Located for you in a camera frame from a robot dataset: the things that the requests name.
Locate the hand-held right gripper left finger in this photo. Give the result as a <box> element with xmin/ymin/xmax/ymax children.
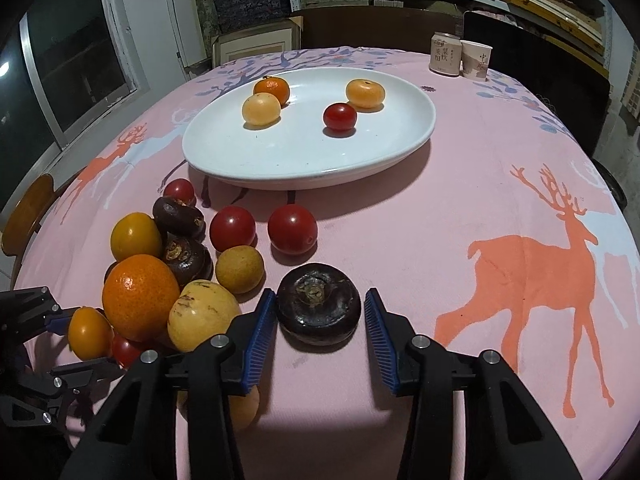
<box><xmin>60</xmin><ymin>287</ymin><xmax>278</xmax><ymax>480</ymax></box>

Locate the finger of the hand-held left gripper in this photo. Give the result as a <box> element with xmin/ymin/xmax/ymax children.
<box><xmin>0</xmin><ymin>286</ymin><xmax>71</xmax><ymax>348</ymax></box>
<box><xmin>0</xmin><ymin>357</ymin><xmax>126</xmax><ymax>428</ymax></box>

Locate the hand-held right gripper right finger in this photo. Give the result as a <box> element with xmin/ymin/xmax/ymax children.
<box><xmin>364</xmin><ymin>287</ymin><xmax>583</xmax><ymax>480</ymax></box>

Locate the yellow cherry tomato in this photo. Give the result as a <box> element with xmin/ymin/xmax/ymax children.
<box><xmin>110</xmin><ymin>212</ymin><xmax>163</xmax><ymax>262</ymax></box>
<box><xmin>68</xmin><ymin>307</ymin><xmax>115</xmax><ymax>361</ymax></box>

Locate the pale yellow round fruit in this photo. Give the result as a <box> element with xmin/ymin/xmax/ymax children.
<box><xmin>242</xmin><ymin>94</ymin><xmax>282</xmax><ymax>128</ymax></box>
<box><xmin>167</xmin><ymin>280</ymin><xmax>243</xmax><ymax>353</ymax></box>

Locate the pale orange round fruit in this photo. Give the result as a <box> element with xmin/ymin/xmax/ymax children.
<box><xmin>227</xmin><ymin>384</ymin><xmax>261</xmax><ymax>432</ymax></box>

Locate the dark water chestnut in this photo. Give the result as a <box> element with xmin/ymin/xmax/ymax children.
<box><xmin>152</xmin><ymin>196</ymin><xmax>206</xmax><ymax>240</ymax></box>
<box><xmin>276</xmin><ymin>263</ymin><xmax>362</xmax><ymax>347</ymax></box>
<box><xmin>161</xmin><ymin>234</ymin><xmax>214</xmax><ymax>286</ymax></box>

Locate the red cherry tomato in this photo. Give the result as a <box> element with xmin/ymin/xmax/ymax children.
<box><xmin>163</xmin><ymin>178</ymin><xmax>196</xmax><ymax>207</ymax></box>
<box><xmin>111</xmin><ymin>335</ymin><xmax>146</xmax><ymax>368</ymax></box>
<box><xmin>209</xmin><ymin>205</ymin><xmax>257</xmax><ymax>253</ymax></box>
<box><xmin>322</xmin><ymin>102</ymin><xmax>358</xmax><ymax>132</ymax></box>
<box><xmin>267</xmin><ymin>204</ymin><xmax>319</xmax><ymax>256</ymax></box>

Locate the brownish yellow round fruit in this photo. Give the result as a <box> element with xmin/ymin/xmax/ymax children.
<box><xmin>215</xmin><ymin>245</ymin><xmax>265</xmax><ymax>295</ymax></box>

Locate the large orange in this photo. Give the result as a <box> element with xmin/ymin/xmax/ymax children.
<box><xmin>102</xmin><ymin>254</ymin><xmax>181</xmax><ymax>343</ymax></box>

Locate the white oval plate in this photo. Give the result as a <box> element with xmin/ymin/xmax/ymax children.
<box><xmin>181</xmin><ymin>66</ymin><xmax>437</xmax><ymax>192</ymax></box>

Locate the wooden chair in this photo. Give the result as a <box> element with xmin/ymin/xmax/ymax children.
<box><xmin>0</xmin><ymin>174</ymin><xmax>55</xmax><ymax>261</ymax></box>

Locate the pink deer print tablecloth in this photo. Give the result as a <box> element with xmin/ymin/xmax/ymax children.
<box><xmin>10</xmin><ymin>47</ymin><xmax>631</xmax><ymax>480</ymax></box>

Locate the orange cherry tomato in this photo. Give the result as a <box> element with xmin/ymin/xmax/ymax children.
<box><xmin>345</xmin><ymin>78</ymin><xmax>387</xmax><ymax>110</ymax></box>

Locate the orange mandarin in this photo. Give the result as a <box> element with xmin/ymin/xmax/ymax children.
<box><xmin>253</xmin><ymin>76</ymin><xmax>291</xmax><ymax>107</ymax></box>

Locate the framed picture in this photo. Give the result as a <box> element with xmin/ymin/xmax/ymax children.
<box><xmin>210</xmin><ymin>16</ymin><xmax>303</xmax><ymax>68</ymax></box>

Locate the white paper cup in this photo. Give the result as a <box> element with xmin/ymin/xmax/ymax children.
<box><xmin>460</xmin><ymin>39</ymin><xmax>493</xmax><ymax>81</ymax></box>

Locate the brown chair back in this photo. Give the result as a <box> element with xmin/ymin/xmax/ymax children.
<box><xmin>291</xmin><ymin>7</ymin><xmax>463</xmax><ymax>53</ymax></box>

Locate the black chair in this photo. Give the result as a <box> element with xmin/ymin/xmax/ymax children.
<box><xmin>462</xmin><ymin>10</ymin><xmax>613</xmax><ymax>158</ymax></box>

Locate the aluminium frame window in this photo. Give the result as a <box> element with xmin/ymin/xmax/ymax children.
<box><xmin>0</xmin><ymin>0</ymin><xmax>146</xmax><ymax>211</ymax></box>

